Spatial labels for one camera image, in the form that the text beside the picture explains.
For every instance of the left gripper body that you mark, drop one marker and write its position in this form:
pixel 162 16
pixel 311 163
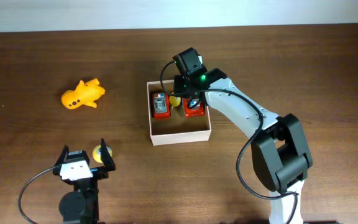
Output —
pixel 98 173

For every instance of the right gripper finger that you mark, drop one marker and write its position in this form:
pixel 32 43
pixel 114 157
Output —
pixel 194 101
pixel 179 86

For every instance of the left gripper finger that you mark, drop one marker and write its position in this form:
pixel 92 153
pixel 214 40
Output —
pixel 63 156
pixel 106 158

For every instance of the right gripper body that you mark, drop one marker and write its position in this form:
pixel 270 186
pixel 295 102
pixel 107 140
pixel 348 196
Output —
pixel 187 79

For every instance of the red grey toy truck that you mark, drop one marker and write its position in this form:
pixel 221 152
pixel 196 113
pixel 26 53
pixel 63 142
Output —
pixel 191 113

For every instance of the yellow round toy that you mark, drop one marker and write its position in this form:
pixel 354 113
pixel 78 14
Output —
pixel 97 153

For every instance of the red toy car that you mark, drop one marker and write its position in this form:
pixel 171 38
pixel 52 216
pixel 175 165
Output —
pixel 161 106

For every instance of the orange rubber toy animal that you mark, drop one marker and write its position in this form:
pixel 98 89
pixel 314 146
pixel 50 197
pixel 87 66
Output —
pixel 85 93

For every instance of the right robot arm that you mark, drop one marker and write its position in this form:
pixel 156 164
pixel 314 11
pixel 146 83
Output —
pixel 280 153

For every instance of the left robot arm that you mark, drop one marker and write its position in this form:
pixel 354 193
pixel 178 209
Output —
pixel 81 205

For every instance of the white open cardboard box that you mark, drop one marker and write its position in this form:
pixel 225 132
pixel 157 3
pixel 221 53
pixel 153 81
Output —
pixel 177 128

